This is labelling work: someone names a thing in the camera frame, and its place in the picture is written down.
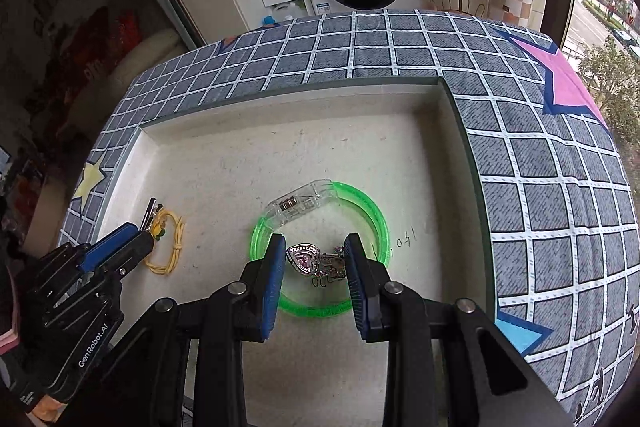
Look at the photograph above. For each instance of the white detergent bottle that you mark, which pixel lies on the white detergent bottle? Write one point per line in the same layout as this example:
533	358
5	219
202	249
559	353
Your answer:
285	12

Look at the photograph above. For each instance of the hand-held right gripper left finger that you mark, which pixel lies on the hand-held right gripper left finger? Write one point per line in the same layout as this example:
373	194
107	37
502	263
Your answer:
270	292

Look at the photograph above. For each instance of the grey checked star tablecloth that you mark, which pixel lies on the grey checked star tablecloth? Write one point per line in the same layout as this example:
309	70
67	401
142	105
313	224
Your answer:
525	167

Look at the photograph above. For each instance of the grey cardboard tray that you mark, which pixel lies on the grey cardboard tray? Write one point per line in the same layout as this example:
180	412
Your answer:
225	182

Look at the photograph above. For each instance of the cream sofa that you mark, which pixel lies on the cream sofa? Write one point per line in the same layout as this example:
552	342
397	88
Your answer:
145	57

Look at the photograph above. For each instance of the silver metal hair clip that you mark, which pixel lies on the silver metal hair clip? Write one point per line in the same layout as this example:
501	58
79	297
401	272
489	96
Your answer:
150	214

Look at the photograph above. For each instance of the clear plastic hair clip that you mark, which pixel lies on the clear plastic hair clip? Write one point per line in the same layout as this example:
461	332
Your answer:
300	206

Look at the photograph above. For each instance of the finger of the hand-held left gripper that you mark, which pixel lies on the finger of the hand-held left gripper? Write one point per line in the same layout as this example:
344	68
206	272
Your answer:
112	241
135	248

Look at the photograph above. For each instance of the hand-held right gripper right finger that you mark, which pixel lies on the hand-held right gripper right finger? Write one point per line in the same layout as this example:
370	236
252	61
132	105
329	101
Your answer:
359	292

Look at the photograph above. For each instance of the green tree outside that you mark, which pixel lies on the green tree outside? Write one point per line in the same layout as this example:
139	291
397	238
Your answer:
610	77

